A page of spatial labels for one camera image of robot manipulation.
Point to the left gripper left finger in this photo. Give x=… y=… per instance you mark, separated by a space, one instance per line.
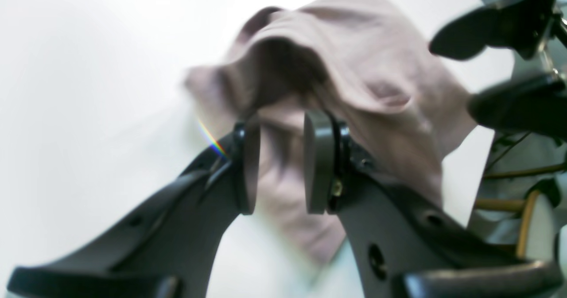
x=165 y=247

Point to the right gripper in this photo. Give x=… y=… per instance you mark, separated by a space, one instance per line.
x=534 y=99

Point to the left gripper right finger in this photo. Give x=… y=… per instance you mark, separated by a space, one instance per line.
x=404 y=246

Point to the mauve pink T-shirt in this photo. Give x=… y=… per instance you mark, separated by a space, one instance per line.
x=367 y=69

